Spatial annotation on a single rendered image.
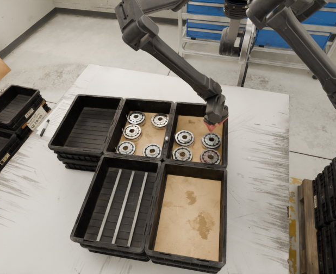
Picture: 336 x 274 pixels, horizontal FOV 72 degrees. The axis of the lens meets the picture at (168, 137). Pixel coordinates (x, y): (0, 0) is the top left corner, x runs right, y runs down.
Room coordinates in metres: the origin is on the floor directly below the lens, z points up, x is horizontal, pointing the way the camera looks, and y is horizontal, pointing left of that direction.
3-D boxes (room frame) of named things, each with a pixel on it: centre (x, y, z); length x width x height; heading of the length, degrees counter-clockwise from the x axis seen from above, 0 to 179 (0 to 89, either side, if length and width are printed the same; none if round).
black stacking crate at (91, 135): (0.87, 0.43, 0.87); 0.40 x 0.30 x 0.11; 167
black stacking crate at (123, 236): (0.41, 0.23, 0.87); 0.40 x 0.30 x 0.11; 167
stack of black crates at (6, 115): (1.46, 1.26, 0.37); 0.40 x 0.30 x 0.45; 159
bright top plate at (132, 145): (0.71, 0.23, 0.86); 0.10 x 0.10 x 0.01
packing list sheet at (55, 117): (1.13, 0.72, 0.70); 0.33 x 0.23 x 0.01; 159
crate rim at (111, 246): (0.41, 0.23, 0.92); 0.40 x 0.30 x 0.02; 167
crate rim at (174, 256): (0.34, -0.06, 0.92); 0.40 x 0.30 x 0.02; 167
